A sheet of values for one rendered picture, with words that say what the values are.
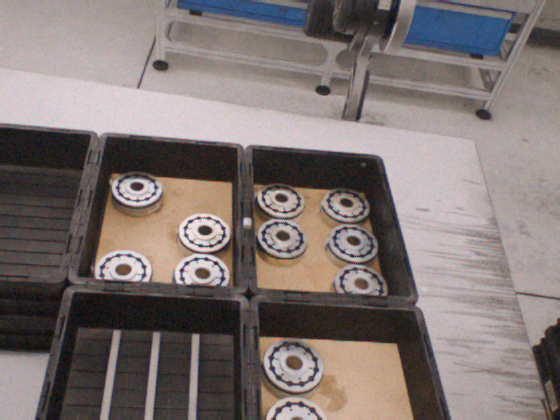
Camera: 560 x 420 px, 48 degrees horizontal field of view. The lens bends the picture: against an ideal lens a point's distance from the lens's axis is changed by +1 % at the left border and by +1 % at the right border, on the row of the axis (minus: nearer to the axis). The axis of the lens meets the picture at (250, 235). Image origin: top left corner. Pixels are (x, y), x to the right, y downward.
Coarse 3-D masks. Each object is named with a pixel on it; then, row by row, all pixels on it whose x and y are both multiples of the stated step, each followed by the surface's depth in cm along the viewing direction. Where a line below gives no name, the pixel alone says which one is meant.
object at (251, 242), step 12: (324, 156) 132; (336, 156) 132; (348, 156) 132; (360, 156) 133; (372, 156) 133; (252, 168) 126; (384, 168) 131; (252, 180) 123; (384, 180) 130; (252, 192) 121; (384, 192) 126; (252, 204) 119; (252, 216) 117; (396, 216) 121; (252, 228) 114; (396, 228) 121; (252, 240) 112; (396, 240) 117; (252, 252) 112; (252, 264) 110; (408, 264) 113; (252, 276) 107; (408, 276) 111; (252, 288) 105; (264, 288) 105; (408, 288) 110; (360, 300) 106; (372, 300) 106; (384, 300) 107; (396, 300) 107; (408, 300) 107
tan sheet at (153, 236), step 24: (168, 192) 132; (192, 192) 133; (216, 192) 134; (120, 216) 126; (144, 216) 127; (168, 216) 128; (120, 240) 122; (144, 240) 122; (168, 240) 123; (96, 264) 117; (168, 264) 119
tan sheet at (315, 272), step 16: (304, 192) 138; (320, 192) 138; (304, 208) 134; (256, 224) 129; (304, 224) 131; (320, 224) 132; (368, 224) 133; (320, 240) 128; (256, 256) 123; (304, 256) 125; (320, 256) 125; (272, 272) 121; (288, 272) 121; (304, 272) 122; (320, 272) 122; (336, 272) 123; (272, 288) 118; (288, 288) 119; (304, 288) 119; (320, 288) 120
